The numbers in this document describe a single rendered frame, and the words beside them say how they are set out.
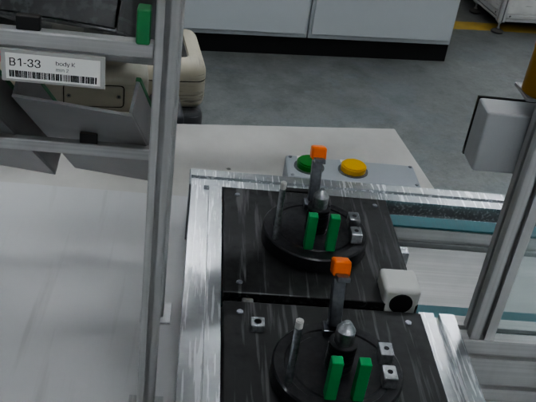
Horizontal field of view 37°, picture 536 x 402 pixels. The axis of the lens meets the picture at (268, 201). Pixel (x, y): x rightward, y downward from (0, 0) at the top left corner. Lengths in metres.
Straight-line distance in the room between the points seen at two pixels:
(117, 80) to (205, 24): 2.46
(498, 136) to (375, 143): 0.73
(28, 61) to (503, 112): 0.47
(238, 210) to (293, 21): 3.12
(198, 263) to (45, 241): 0.29
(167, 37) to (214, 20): 3.40
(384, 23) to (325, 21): 0.32
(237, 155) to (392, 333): 0.62
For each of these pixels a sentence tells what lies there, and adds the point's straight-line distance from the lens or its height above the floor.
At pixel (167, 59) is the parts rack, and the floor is 1.30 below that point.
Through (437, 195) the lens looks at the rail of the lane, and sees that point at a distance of 1.26.
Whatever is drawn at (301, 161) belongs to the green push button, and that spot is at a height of 0.97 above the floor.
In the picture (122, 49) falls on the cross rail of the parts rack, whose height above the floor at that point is 1.30.
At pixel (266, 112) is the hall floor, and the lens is 3.62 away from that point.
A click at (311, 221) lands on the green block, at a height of 1.03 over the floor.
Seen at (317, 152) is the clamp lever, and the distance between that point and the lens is 1.08.
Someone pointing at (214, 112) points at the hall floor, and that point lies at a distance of 3.56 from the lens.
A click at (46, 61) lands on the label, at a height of 1.29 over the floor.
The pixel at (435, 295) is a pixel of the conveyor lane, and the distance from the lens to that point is 1.12.
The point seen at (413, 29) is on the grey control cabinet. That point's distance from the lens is 4.39.
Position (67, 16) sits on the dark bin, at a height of 1.31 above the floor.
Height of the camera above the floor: 1.58
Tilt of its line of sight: 32 degrees down
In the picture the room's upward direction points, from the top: 8 degrees clockwise
